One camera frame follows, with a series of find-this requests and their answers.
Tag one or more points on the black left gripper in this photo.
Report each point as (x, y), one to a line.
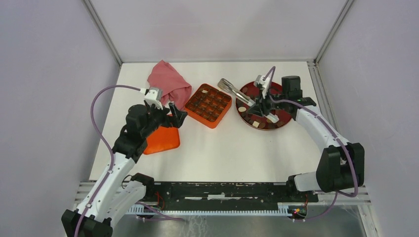
(177, 118)

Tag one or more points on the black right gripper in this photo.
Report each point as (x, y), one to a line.
(260, 108)

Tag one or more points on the orange chocolate box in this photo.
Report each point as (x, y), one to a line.
(208, 108)

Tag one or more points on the silver white-handled tongs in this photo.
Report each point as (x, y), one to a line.
(228, 87)

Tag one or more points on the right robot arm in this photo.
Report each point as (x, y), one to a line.
(342, 163)

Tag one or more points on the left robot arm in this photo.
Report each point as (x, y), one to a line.
(102, 209)

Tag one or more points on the red round plate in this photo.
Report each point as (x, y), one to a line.
(258, 120)

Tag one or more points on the pink cloth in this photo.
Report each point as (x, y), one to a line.
(173, 85)

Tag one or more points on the orange box lid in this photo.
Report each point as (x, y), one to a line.
(161, 139)

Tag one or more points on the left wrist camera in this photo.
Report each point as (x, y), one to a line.
(152, 97)

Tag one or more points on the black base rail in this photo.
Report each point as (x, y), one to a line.
(227, 196)

